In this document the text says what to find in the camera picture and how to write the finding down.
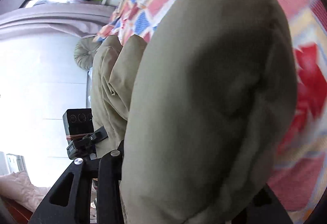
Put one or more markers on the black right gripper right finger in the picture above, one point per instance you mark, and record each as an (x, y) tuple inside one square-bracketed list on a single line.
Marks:
[(265, 208)]

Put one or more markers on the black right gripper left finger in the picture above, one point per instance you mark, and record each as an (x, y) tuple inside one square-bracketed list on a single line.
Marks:
[(68, 201)]

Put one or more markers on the khaki puffer jacket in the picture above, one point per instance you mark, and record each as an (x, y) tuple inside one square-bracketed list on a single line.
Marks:
[(200, 108)]

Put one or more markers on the pink quilted bedding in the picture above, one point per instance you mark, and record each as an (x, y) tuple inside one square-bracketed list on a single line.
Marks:
[(18, 187)]

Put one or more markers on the round grey-green cushion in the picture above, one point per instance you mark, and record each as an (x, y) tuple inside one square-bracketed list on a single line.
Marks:
[(85, 51)]

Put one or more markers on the grey curtain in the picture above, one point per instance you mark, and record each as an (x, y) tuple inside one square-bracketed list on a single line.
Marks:
[(77, 19)]

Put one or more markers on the patchwork maple leaf quilt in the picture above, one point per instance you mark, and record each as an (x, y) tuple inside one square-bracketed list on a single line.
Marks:
[(298, 176)]

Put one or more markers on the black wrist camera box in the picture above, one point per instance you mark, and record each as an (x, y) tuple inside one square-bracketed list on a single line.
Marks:
[(77, 122)]

